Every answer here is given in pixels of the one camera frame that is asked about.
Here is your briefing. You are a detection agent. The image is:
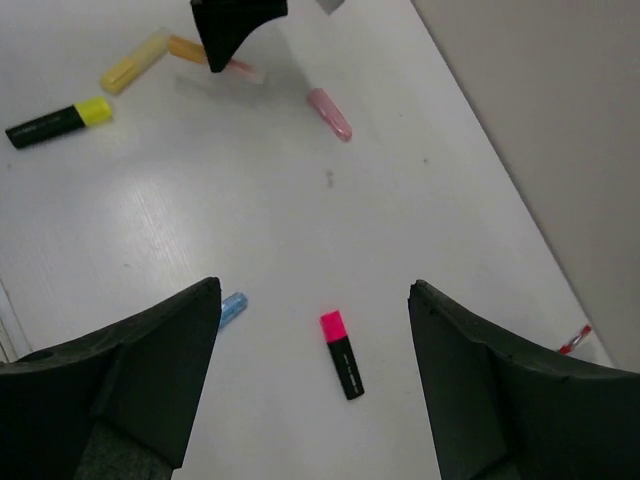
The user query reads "orange pastel highlighter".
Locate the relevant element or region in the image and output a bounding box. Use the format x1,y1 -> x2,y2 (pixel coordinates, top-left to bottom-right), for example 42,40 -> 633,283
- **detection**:
168,34 -> 266,84

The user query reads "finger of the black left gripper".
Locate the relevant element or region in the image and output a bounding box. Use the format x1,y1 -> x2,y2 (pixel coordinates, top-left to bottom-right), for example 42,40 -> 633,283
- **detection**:
190,0 -> 288,56

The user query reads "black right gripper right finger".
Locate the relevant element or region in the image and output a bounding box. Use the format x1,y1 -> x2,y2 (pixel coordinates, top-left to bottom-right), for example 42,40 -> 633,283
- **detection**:
408,281 -> 639,479

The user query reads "black highlighter pink cap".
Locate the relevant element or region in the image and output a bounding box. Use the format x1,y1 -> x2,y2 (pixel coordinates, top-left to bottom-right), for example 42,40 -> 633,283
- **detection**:
320,310 -> 365,401

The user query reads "black highlighter yellow cap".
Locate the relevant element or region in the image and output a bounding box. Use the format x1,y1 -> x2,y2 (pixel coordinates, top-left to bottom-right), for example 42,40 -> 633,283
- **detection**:
5,96 -> 113,150

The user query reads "light blue pastel highlighter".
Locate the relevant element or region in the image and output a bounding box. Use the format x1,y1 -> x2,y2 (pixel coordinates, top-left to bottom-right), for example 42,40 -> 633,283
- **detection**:
219,292 -> 248,330

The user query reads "yellow pastel highlighter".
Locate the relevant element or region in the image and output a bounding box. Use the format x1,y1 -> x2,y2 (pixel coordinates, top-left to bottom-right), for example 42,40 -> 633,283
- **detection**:
100,28 -> 170,95

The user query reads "pink pastel highlighter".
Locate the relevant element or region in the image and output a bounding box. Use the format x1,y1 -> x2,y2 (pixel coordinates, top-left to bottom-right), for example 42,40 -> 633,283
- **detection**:
307,88 -> 353,143

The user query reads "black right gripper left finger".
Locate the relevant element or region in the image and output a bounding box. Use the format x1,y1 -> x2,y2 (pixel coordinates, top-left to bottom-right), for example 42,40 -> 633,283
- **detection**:
1,277 -> 221,479

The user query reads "red gel pen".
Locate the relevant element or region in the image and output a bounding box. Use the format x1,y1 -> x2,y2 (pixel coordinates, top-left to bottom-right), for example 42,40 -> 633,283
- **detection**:
557,324 -> 592,355

